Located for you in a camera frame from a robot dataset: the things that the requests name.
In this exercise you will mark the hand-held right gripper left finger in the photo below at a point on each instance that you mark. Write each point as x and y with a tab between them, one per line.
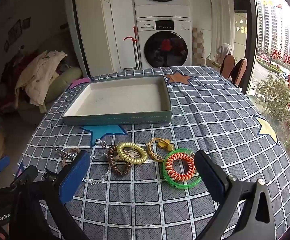
74	177

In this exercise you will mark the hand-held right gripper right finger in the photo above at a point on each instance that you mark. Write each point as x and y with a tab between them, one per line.
210	176

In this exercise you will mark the silver metal hair clip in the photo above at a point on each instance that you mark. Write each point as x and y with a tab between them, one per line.
59	151

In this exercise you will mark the green translucent bangle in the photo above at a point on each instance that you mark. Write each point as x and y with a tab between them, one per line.
166	175

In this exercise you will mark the shallow grey cardboard box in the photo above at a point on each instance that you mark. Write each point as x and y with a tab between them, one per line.
122	97

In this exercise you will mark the silver ball charm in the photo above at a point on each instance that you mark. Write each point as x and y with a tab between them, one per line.
97	141

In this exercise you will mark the grey checked tablecloth with stars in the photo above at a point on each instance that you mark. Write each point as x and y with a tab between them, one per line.
210	130

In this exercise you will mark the pile of dark clothes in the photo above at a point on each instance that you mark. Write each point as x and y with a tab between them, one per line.
7	80

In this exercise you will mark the cream jacket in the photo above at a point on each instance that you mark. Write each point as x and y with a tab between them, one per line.
38	75

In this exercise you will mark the pale green sofa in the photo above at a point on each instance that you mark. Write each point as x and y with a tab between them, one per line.
64	77

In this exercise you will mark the beige towel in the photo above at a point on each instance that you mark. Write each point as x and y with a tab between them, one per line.
224	50

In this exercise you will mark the checked brown cloth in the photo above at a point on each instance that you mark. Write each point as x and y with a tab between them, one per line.
198	45

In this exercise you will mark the white front-load washing machine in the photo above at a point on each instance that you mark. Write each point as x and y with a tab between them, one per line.
165	45

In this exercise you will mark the white tall cabinet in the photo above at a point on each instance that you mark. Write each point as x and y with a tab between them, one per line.
121	30

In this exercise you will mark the framed wall pictures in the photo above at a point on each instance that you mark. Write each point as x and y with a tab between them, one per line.
16	31

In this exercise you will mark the black window frame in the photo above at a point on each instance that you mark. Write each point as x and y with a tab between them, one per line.
250	42

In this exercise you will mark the black door frame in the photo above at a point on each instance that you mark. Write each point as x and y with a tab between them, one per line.
81	30

